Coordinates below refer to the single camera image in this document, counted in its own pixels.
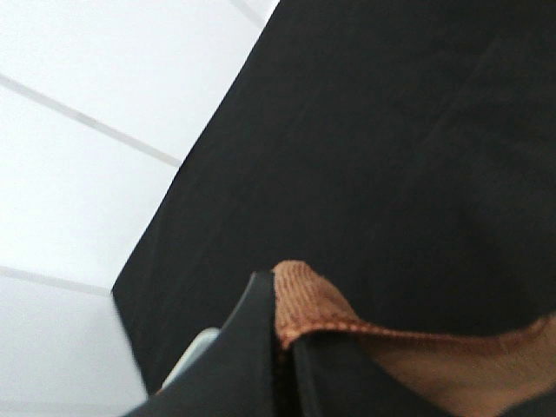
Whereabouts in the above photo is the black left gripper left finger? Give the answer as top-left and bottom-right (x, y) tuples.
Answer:
(129, 272), (276, 417)

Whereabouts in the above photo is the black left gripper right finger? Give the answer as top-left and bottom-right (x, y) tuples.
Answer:
(292, 338), (555, 417)

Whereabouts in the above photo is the brown microfibre towel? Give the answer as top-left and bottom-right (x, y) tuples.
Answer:
(273, 261), (555, 416)

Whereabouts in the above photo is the black table cloth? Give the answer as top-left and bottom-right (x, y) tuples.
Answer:
(113, 1), (555, 393)

